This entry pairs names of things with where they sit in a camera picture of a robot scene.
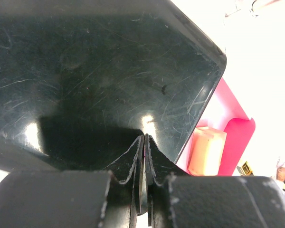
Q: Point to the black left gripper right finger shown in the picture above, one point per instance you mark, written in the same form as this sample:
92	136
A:
179	200

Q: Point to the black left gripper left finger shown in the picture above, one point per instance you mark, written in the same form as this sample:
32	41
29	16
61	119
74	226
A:
75	199

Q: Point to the beige foundation tube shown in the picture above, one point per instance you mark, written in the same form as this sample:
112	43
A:
206	151

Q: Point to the black drawer organizer cabinet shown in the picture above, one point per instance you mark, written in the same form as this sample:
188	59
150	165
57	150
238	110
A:
80	80

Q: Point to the gold black lipstick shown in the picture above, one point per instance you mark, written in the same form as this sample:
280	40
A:
245	170

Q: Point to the beige two-tier shelf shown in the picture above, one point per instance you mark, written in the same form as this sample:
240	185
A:
251	6

